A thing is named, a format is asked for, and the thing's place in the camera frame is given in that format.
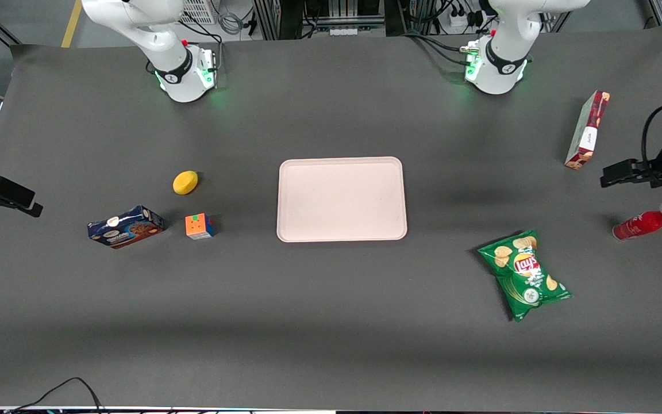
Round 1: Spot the grey coiled cable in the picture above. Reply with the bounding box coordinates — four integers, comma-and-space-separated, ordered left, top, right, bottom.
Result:
218, 9, 247, 36

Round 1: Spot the black cable bundle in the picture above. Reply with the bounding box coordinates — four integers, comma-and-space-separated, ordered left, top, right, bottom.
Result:
403, 30, 472, 67

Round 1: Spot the yellow lemon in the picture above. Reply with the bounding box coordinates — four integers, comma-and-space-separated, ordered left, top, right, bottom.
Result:
172, 170, 199, 196

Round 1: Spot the aluminium frame post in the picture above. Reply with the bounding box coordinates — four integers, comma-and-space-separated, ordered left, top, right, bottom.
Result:
252, 0, 281, 41

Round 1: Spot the pale pink plastic tray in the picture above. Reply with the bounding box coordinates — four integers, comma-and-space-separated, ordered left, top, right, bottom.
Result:
276, 156, 409, 243

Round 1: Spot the white power strip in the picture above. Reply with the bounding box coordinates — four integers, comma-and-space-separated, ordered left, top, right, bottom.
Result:
448, 5, 484, 30

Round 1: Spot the thin black cable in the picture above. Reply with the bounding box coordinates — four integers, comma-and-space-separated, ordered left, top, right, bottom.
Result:
5, 377, 103, 414

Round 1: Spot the white perforated box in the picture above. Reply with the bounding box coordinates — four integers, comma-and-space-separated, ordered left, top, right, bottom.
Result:
179, 0, 218, 25

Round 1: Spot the colourful puzzle cube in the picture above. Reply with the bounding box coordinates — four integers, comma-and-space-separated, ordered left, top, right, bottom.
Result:
184, 213, 215, 240

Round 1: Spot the red cylindrical can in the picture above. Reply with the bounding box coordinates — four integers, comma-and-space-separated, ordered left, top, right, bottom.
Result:
612, 210, 662, 241

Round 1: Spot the red tartan cookie box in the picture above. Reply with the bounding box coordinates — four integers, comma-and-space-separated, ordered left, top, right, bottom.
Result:
564, 90, 611, 171

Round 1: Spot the blue cookie box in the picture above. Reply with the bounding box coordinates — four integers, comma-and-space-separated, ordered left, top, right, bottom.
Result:
87, 205, 166, 250

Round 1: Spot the green chips bag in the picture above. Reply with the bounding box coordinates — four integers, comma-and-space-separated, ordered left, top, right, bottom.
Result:
477, 230, 573, 323

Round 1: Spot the dark grey table mat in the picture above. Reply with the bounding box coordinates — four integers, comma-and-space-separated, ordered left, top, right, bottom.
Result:
0, 23, 662, 410

